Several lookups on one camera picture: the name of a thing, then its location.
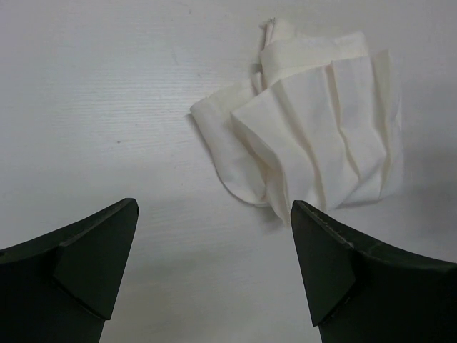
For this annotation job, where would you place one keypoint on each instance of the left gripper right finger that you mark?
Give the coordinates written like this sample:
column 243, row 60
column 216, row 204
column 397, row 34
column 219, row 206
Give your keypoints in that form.
column 360, row 289

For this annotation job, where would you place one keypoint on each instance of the white pleated skirt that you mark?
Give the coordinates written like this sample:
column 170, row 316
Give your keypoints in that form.
column 320, row 121

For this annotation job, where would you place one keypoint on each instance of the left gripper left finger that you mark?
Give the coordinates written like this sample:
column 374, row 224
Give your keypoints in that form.
column 63, row 285

